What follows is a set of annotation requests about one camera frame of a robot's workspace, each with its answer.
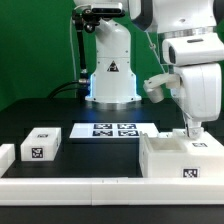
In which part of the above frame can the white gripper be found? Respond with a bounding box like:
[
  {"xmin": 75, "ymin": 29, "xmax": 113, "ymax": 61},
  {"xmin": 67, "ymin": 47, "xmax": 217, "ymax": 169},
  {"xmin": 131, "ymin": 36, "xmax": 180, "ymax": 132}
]
[{"xmin": 173, "ymin": 63, "xmax": 222, "ymax": 138}]

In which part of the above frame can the white cabinet door panel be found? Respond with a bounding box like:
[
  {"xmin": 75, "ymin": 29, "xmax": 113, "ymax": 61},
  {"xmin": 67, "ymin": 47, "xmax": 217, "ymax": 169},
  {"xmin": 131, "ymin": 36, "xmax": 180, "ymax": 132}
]
[{"xmin": 155, "ymin": 129, "xmax": 224, "ymax": 161}]

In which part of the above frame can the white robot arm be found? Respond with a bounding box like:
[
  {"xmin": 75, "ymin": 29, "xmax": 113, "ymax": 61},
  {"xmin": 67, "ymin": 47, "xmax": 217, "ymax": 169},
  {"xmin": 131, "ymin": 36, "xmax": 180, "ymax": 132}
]
[{"xmin": 71, "ymin": 0, "xmax": 224, "ymax": 139}]

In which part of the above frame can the white cabinet body box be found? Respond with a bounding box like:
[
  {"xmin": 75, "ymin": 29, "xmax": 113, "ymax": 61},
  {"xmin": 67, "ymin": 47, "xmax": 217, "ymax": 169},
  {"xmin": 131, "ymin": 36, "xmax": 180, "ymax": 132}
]
[{"xmin": 139, "ymin": 133, "xmax": 224, "ymax": 178}]

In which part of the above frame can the white cabinet top block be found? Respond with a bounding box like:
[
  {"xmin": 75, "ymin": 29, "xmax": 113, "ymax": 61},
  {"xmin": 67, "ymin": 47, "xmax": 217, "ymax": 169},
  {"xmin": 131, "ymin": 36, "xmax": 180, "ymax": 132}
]
[{"xmin": 20, "ymin": 127, "xmax": 62, "ymax": 161}]

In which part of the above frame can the white obstacle fence bar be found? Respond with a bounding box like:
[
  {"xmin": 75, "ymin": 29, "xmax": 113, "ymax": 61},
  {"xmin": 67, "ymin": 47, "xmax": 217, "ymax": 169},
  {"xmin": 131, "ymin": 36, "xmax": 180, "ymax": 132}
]
[{"xmin": 0, "ymin": 178, "xmax": 224, "ymax": 206}]

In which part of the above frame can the white side fence block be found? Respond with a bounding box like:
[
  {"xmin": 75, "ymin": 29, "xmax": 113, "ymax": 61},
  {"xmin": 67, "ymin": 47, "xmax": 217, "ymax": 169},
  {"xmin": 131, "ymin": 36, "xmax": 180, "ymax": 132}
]
[{"xmin": 0, "ymin": 144, "xmax": 15, "ymax": 178}]

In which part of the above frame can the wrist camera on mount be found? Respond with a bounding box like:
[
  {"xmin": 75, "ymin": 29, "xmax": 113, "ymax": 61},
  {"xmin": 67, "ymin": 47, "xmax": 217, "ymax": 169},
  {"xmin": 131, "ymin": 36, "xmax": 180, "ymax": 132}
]
[{"xmin": 143, "ymin": 73, "xmax": 180, "ymax": 103}]

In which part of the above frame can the white thin cable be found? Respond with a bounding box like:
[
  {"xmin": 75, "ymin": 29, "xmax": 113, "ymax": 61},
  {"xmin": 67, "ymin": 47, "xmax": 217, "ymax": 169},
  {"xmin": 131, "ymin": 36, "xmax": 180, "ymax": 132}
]
[{"xmin": 144, "ymin": 31, "xmax": 168, "ymax": 74}]

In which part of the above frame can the white AprilTag base plate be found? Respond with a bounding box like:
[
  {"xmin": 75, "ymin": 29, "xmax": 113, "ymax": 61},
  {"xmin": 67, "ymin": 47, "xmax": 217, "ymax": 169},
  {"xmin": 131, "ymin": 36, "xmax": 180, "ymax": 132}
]
[{"xmin": 70, "ymin": 122, "xmax": 158, "ymax": 139}]

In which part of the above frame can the black cable bundle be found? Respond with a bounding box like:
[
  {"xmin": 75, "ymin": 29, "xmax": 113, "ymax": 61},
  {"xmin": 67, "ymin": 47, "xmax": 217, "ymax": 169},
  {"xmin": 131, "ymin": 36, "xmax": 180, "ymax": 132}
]
[{"xmin": 46, "ymin": 79, "xmax": 90, "ymax": 100}]

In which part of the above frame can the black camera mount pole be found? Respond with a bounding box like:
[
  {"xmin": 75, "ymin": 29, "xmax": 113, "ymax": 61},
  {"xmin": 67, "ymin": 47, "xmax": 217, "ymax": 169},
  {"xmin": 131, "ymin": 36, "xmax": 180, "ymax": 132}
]
[{"xmin": 71, "ymin": 8, "xmax": 101, "ymax": 100}]

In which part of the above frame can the grey depth camera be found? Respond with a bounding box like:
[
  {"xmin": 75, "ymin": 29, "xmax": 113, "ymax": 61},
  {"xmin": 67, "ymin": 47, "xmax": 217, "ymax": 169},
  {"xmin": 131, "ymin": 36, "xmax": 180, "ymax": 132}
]
[{"xmin": 90, "ymin": 2, "xmax": 124, "ymax": 17}]

